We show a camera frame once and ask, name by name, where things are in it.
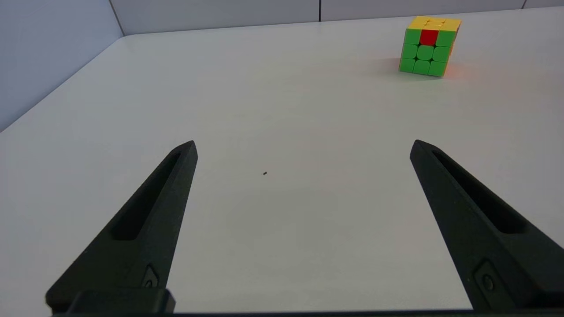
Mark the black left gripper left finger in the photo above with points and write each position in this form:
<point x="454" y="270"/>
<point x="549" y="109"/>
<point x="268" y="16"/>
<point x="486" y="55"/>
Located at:
<point x="145" y="229"/>

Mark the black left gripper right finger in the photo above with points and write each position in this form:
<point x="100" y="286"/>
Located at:
<point x="480" y="229"/>

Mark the yellow green rubiks cube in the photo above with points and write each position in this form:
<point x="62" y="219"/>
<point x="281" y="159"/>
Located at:
<point x="427" y="49"/>

